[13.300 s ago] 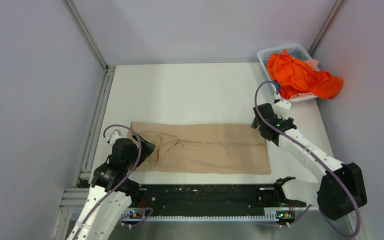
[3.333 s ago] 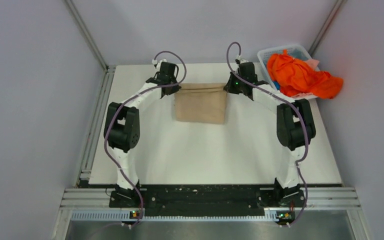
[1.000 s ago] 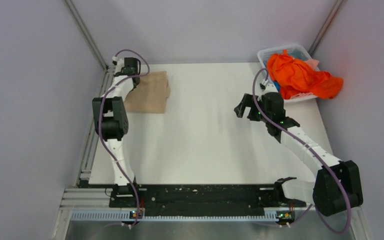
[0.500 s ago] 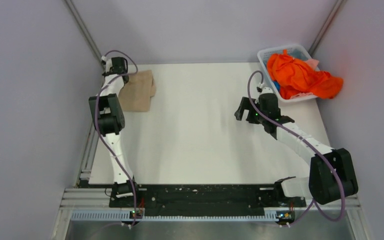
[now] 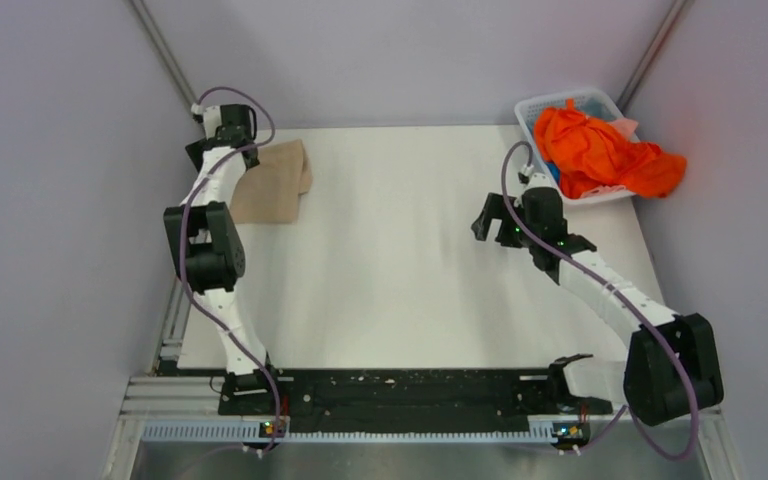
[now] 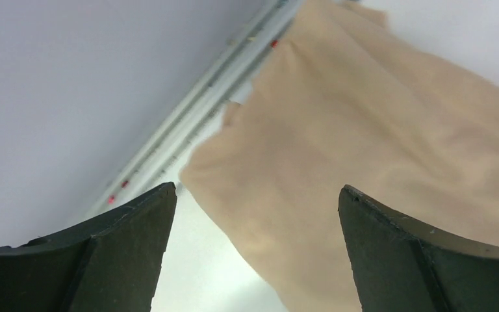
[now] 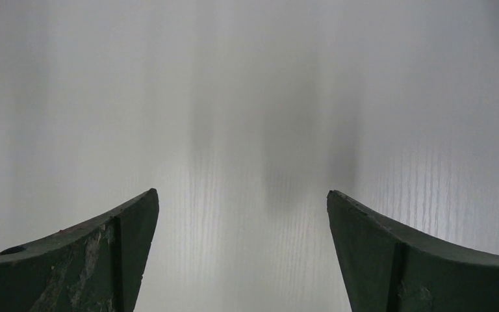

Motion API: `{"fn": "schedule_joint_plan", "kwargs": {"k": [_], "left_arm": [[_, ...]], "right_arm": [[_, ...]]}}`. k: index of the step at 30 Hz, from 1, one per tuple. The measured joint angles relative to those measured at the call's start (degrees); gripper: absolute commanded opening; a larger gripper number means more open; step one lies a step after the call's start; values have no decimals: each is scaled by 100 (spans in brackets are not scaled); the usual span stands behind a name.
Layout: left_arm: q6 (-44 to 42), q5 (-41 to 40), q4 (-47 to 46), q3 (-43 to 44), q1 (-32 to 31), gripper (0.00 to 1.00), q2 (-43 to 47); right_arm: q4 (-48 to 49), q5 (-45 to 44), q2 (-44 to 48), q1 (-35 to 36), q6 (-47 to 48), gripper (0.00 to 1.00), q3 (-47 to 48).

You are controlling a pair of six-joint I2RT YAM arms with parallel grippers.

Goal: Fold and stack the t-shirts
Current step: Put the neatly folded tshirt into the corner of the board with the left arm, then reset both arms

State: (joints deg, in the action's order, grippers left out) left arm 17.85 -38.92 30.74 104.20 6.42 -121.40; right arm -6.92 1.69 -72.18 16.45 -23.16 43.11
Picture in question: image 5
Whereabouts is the beige t shirt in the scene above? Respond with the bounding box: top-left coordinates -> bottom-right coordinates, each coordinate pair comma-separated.
229,140 -> 313,225

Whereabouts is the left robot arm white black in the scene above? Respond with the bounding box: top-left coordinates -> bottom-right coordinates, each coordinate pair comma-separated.
163,104 -> 281,414

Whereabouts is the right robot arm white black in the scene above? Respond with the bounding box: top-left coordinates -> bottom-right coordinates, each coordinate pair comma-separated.
471,187 -> 725,426

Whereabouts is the blue garment in basket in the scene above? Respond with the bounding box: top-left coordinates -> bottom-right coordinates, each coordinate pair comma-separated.
545,162 -> 561,185

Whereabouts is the orange t shirt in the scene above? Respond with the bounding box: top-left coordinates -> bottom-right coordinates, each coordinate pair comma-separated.
538,112 -> 687,198

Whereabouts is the white plastic laundry basket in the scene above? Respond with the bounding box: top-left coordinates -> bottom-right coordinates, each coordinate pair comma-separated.
513,87 -> 638,207

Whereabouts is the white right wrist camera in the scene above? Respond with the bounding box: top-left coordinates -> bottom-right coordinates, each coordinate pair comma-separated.
517,165 -> 556,192

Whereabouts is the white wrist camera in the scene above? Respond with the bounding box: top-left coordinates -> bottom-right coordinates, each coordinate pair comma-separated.
517,165 -> 556,192
191,103 -> 222,138

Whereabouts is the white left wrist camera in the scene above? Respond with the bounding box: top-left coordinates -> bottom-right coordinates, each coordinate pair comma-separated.
191,103 -> 222,138

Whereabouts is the aluminium frame rail left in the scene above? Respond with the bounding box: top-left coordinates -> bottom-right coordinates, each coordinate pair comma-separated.
101,280 -> 223,479

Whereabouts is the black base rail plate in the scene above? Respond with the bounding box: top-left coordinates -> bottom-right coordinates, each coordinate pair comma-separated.
218,369 -> 613,434

